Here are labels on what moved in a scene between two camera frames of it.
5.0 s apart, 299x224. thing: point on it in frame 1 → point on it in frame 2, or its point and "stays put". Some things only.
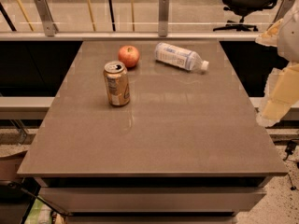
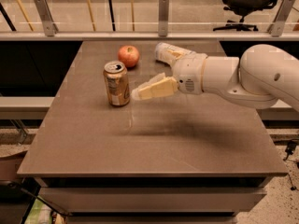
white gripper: [290, 37] → [189, 73]
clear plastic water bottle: [177, 57] stays put
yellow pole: [21, 9] stays put
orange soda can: [117, 81] stays put
